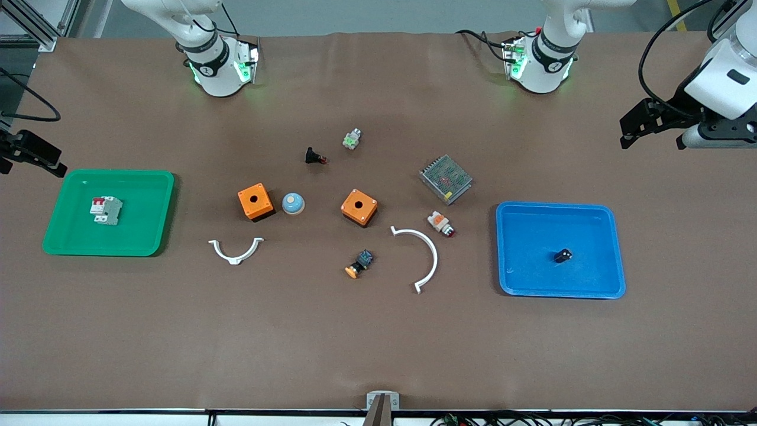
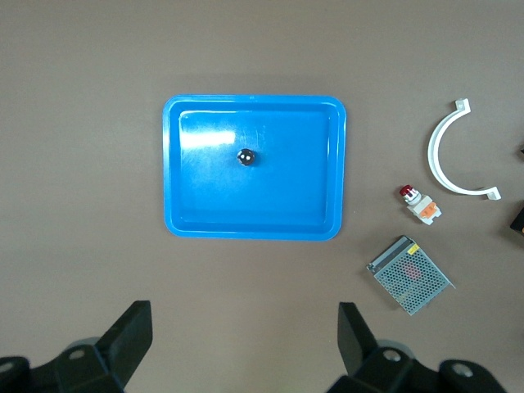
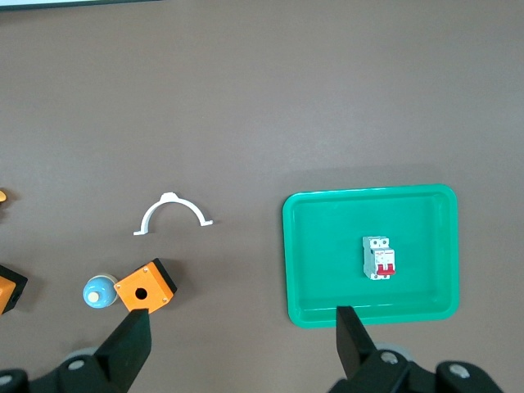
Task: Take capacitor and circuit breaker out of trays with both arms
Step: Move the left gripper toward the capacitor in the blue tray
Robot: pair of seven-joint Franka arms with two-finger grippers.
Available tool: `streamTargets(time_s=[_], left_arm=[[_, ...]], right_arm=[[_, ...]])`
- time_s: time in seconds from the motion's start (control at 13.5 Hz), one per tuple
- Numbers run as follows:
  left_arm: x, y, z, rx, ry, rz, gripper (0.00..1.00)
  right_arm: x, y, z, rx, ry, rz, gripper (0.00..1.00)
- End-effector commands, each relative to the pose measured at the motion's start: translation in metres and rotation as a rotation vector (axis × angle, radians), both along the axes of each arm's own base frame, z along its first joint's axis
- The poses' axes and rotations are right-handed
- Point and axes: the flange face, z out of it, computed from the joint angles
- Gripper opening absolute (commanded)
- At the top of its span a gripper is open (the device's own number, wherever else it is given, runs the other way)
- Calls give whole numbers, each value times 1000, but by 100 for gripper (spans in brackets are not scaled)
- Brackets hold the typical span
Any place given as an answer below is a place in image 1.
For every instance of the green plastic tray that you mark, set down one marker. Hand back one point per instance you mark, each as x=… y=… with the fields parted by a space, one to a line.
x=83 y=234

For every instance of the orange button enclosure box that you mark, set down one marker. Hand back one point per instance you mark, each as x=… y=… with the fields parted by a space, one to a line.
x=263 y=200
x=366 y=207

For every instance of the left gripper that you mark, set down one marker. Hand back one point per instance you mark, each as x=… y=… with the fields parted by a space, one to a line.
x=672 y=114

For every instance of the small white curved bracket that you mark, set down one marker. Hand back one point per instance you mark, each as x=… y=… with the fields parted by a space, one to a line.
x=236 y=260

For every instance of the large white curved bracket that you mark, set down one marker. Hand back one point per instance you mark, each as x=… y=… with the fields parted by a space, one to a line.
x=435 y=260

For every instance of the black red push button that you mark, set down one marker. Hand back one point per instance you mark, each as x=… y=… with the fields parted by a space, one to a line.
x=311 y=155

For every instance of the green silver small connector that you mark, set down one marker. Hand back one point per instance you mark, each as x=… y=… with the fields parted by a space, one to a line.
x=351 y=140

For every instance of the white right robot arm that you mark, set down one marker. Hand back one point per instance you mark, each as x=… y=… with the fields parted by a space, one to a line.
x=213 y=65

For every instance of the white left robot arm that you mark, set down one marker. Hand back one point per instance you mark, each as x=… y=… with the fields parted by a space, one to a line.
x=547 y=59

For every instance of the grey metal edge bracket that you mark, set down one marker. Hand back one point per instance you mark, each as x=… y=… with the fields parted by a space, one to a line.
x=371 y=399

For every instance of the orange mushroom push button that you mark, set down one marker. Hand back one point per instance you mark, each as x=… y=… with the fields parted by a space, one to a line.
x=362 y=260

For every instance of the blue dome button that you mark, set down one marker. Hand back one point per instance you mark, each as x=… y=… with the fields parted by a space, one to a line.
x=293 y=204

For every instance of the metal mesh power supply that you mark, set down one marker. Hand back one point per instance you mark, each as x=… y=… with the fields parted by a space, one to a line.
x=446 y=179

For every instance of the blue plastic tray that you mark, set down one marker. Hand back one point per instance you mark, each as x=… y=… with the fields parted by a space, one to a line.
x=532 y=260

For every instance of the brown table cover mat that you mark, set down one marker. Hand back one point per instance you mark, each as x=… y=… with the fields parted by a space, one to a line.
x=378 y=343

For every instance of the aluminium frame profile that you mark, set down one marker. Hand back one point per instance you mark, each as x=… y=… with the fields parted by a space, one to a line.
x=41 y=32

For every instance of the black cylindrical capacitor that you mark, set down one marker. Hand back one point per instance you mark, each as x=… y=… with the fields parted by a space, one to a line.
x=562 y=255

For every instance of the orange white red indicator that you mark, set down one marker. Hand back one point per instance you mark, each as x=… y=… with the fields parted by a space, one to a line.
x=437 y=220

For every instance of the white red circuit breaker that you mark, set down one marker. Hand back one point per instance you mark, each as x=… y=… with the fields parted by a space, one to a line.
x=106 y=210

